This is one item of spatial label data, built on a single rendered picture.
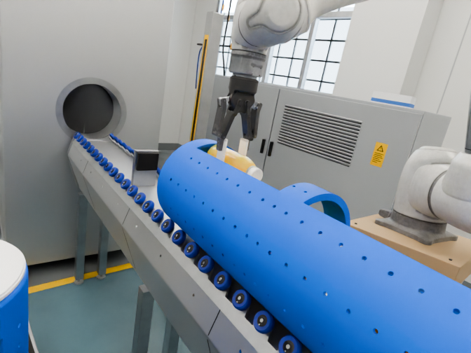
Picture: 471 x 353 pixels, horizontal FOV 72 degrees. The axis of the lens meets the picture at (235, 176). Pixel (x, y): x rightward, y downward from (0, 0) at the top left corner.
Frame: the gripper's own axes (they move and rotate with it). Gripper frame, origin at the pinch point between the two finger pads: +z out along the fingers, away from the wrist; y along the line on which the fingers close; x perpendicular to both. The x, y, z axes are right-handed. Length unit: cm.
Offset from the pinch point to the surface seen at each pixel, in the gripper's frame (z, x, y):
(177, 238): 26.5, 4.0, -11.2
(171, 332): 84, 26, 4
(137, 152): 15, 55, -4
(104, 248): 98, 124, 6
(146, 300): 64, 26, -8
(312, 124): 1, 84, 134
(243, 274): 17.9, -27.6, -13.6
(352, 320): 11, -51, -14
